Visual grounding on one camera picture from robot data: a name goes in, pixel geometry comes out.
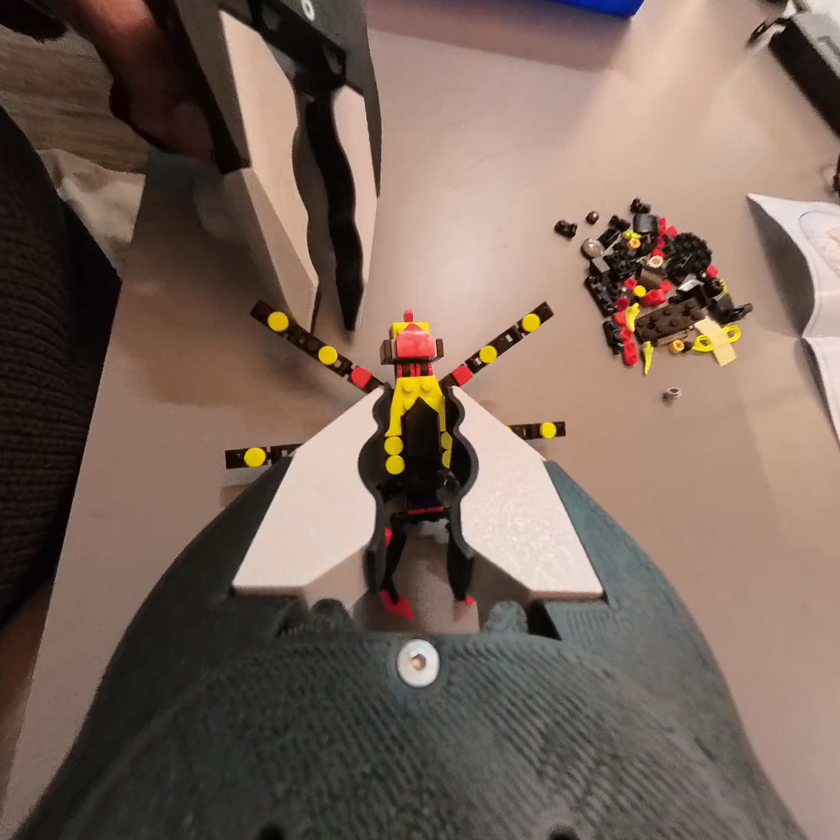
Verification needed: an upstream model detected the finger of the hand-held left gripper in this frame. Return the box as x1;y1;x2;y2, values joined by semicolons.
218;12;324;330
301;87;382;332

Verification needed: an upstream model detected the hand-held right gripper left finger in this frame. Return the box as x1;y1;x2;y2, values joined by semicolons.
231;386;393;599

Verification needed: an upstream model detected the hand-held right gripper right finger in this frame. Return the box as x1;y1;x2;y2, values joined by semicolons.
449;386;605;603

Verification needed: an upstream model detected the black yellow red lego model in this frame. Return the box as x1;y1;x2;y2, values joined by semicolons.
225;302;567;621

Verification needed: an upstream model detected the instruction booklet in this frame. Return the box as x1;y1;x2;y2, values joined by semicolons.
748;192;840;447

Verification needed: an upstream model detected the pile of loose lego pieces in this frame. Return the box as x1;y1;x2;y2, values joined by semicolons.
581;197;754;376

